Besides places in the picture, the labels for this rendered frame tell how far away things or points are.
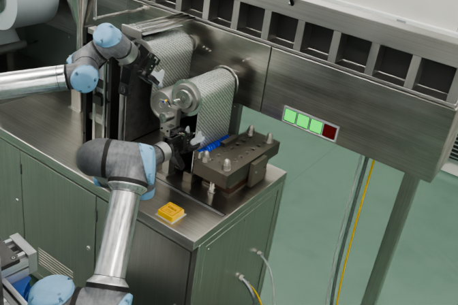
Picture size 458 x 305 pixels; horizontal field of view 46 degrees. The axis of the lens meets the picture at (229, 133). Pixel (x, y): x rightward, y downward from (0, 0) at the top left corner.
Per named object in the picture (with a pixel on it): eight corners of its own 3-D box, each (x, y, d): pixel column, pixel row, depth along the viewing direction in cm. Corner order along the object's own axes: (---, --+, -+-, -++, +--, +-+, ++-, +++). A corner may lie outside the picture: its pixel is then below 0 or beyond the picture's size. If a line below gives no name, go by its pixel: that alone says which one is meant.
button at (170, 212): (157, 214, 199) (157, 209, 198) (170, 206, 205) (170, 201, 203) (171, 222, 196) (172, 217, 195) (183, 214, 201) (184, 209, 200)
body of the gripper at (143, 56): (162, 61, 185) (145, 45, 175) (150, 82, 184) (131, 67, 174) (146, 54, 189) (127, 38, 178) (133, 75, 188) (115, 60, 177)
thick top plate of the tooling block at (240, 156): (192, 172, 214) (194, 159, 212) (247, 139, 245) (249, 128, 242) (225, 189, 207) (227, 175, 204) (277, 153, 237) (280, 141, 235)
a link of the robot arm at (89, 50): (62, 68, 161) (91, 47, 160) (65, 55, 171) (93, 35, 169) (80, 88, 165) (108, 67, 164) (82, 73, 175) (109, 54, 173)
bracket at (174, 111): (155, 175, 223) (161, 108, 208) (165, 169, 227) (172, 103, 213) (164, 180, 220) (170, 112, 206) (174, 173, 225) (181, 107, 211)
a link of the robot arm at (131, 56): (124, 62, 170) (106, 54, 174) (131, 69, 174) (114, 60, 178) (136, 42, 171) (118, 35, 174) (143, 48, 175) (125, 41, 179)
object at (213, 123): (193, 154, 218) (197, 113, 209) (226, 135, 235) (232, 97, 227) (193, 154, 217) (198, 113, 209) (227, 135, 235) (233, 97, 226)
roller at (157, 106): (148, 113, 223) (150, 86, 218) (187, 97, 243) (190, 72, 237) (171, 123, 218) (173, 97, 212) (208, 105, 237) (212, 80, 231)
